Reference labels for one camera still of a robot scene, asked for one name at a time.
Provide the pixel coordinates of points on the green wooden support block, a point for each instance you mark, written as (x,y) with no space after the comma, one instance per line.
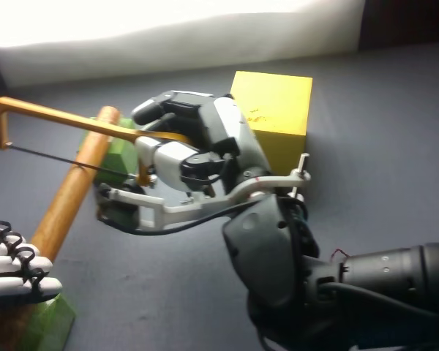
(51,325)
(120,157)

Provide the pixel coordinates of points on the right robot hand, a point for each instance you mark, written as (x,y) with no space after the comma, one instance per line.
(219,128)

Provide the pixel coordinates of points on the yellow wooden cube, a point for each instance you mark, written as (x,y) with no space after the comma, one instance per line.
(278,109)

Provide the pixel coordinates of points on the round wooden rod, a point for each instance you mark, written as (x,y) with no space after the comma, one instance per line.
(71,190)

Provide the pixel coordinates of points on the white backdrop sheet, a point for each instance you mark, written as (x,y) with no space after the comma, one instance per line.
(168,36)

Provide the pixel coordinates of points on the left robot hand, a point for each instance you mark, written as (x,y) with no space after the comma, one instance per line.
(7,270)

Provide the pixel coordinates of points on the yellow frame hand saw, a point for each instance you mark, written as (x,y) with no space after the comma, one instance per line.
(58,116)

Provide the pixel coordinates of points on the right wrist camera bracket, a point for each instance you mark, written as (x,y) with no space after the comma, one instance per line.
(183,209)

